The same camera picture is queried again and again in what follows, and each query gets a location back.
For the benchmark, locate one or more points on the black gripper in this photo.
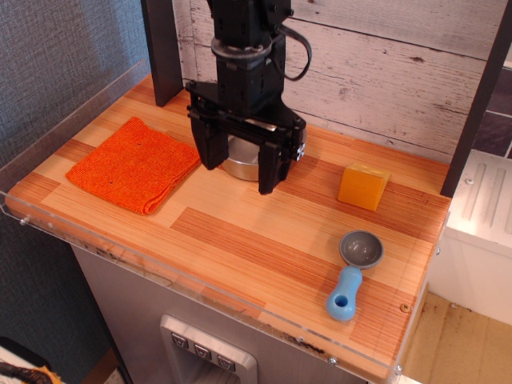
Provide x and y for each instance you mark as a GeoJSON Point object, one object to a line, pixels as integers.
{"type": "Point", "coordinates": [250, 83]}

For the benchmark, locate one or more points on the stainless steel pot with handle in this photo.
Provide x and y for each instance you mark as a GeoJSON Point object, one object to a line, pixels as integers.
{"type": "Point", "coordinates": [243, 155]}

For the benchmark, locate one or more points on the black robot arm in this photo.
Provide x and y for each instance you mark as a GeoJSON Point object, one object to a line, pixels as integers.
{"type": "Point", "coordinates": [244, 23]}

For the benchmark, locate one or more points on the yellow cheese block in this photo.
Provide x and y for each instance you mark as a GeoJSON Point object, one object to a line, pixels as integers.
{"type": "Point", "coordinates": [363, 186]}

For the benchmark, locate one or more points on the orange knitted cloth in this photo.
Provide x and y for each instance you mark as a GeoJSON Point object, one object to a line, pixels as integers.
{"type": "Point", "coordinates": [135, 168]}

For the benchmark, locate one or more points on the clear acrylic table guard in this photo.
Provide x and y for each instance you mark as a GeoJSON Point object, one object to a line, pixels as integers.
{"type": "Point", "coordinates": [272, 258]}

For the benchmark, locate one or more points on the blue grey toy scoop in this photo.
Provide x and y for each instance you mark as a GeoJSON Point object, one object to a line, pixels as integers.
{"type": "Point", "coordinates": [360, 250]}

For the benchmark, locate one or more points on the grey cabinet front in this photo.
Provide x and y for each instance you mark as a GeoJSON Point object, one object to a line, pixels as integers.
{"type": "Point", "coordinates": [133, 305]}

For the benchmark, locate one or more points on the silver dispenser panel with buttons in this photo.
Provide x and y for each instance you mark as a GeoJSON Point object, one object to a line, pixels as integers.
{"type": "Point", "coordinates": [198, 357]}

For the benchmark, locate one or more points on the white plastic cabinet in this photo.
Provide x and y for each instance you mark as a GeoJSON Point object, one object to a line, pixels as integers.
{"type": "Point", "coordinates": [472, 262]}

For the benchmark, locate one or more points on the black yellow object bottom left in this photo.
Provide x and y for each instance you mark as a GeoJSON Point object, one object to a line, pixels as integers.
{"type": "Point", "coordinates": [37, 375]}

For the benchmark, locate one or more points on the dark left shelf post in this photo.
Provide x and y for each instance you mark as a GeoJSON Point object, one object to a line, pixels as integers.
{"type": "Point", "coordinates": [162, 45]}

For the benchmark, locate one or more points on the dark shelf post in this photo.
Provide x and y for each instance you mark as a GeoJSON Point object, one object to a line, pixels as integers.
{"type": "Point", "coordinates": [481, 100]}
{"type": "Point", "coordinates": [162, 45]}

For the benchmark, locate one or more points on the dark right shelf post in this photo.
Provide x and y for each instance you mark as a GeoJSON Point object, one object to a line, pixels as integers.
{"type": "Point", "coordinates": [481, 100]}

